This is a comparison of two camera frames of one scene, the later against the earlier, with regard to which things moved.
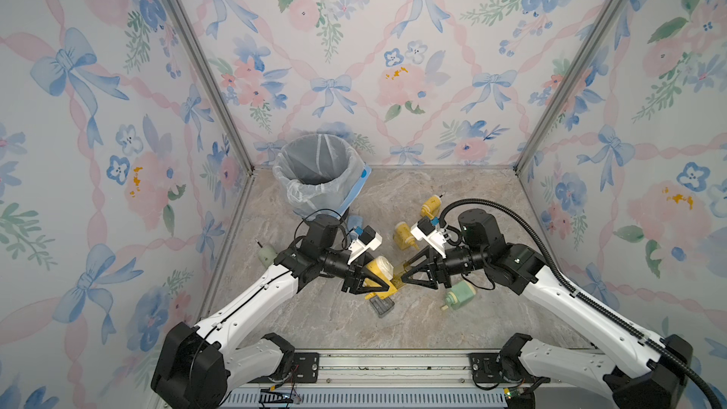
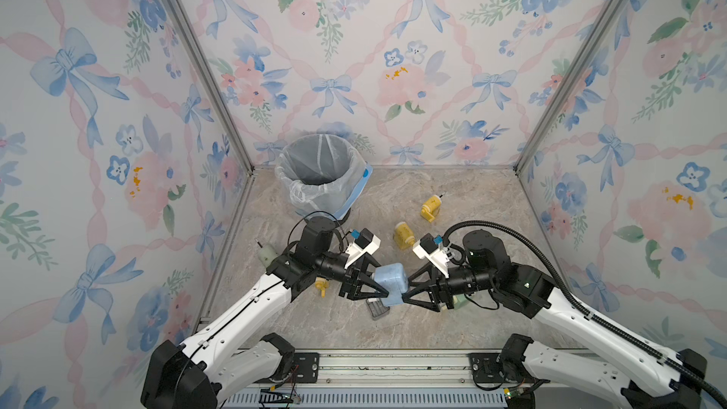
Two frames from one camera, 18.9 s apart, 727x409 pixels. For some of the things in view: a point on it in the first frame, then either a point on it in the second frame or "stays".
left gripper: (356, 275) stays
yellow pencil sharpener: (382, 268) to (323, 284)
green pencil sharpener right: (459, 295) stays
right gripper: (434, 268) to (428, 285)
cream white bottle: (267, 256) stays
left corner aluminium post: (203, 59) stays
